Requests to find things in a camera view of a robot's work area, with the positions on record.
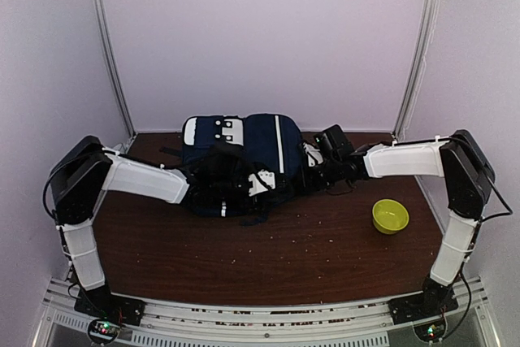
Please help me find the front aluminium rail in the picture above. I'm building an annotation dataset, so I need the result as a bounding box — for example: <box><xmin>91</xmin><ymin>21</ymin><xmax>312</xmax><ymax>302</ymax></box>
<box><xmin>36</xmin><ymin>281</ymin><xmax>501</xmax><ymax>347</ymax></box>

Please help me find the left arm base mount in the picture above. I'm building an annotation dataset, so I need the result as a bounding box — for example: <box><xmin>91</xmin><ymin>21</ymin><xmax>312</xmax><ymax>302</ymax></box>
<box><xmin>74</xmin><ymin>296</ymin><xmax>145</xmax><ymax>346</ymax></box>

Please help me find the right aluminium frame post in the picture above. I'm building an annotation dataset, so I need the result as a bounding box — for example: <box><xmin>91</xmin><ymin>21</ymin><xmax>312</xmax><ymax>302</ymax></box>
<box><xmin>392</xmin><ymin>0</ymin><xmax>439</xmax><ymax>140</ymax></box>

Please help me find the aluminium frame post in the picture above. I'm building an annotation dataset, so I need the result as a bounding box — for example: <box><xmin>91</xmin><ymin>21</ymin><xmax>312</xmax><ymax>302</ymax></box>
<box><xmin>93</xmin><ymin>0</ymin><xmax>137</xmax><ymax>137</ymax></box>
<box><xmin>392</xmin><ymin>0</ymin><xmax>439</xmax><ymax>140</ymax></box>

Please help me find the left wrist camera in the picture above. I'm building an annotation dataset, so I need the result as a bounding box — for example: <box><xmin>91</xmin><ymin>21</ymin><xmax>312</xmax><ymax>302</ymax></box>
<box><xmin>248</xmin><ymin>170</ymin><xmax>276</xmax><ymax>197</ymax></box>

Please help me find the left aluminium frame post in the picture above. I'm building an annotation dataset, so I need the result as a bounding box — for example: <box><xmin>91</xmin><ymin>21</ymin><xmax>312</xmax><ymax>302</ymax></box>
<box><xmin>93</xmin><ymin>0</ymin><xmax>137</xmax><ymax>137</ymax></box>

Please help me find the lime green plastic bowl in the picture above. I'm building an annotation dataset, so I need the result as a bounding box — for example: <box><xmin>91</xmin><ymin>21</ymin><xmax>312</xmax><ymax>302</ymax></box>
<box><xmin>372</xmin><ymin>199</ymin><xmax>410</xmax><ymax>235</ymax></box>

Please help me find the light blue bowl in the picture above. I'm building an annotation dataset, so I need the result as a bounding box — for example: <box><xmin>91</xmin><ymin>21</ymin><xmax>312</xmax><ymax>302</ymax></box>
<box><xmin>111</xmin><ymin>143</ymin><xmax>124</xmax><ymax>152</ymax></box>

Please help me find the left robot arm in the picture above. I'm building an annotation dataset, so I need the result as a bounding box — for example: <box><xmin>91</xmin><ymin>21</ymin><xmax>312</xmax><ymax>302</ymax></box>
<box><xmin>42</xmin><ymin>136</ymin><xmax>293</xmax><ymax>318</ymax></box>

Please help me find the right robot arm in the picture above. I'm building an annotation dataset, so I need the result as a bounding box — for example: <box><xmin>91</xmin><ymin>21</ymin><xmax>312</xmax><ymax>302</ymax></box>
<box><xmin>301</xmin><ymin>125</ymin><xmax>495</xmax><ymax>316</ymax></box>

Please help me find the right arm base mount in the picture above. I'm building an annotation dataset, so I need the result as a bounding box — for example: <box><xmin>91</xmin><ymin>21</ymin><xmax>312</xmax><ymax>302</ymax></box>
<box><xmin>388</xmin><ymin>293</ymin><xmax>459</xmax><ymax>343</ymax></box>

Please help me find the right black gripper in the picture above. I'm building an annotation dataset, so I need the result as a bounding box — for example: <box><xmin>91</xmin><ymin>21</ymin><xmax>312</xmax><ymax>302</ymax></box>
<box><xmin>290</xmin><ymin>157</ymin><xmax>341</xmax><ymax>192</ymax></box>

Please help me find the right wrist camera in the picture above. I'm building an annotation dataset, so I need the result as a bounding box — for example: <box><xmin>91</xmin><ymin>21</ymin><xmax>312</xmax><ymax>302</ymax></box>
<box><xmin>301</xmin><ymin>141</ymin><xmax>324</xmax><ymax>168</ymax></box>

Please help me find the navy blue student backpack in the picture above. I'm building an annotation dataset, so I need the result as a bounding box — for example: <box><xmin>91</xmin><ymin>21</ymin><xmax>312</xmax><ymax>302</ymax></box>
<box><xmin>160</xmin><ymin>114</ymin><xmax>303</xmax><ymax>226</ymax></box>

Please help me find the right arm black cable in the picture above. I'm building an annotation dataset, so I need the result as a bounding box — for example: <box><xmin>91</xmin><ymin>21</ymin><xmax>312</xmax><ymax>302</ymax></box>
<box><xmin>438</xmin><ymin>159</ymin><xmax>514</xmax><ymax>340</ymax></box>

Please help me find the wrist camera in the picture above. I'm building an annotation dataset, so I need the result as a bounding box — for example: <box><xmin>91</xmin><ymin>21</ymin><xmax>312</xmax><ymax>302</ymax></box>
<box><xmin>248</xmin><ymin>170</ymin><xmax>276</xmax><ymax>197</ymax></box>
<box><xmin>301</xmin><ymin>141</ymin><xmax>324</xmax><ymax>168</ymax></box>

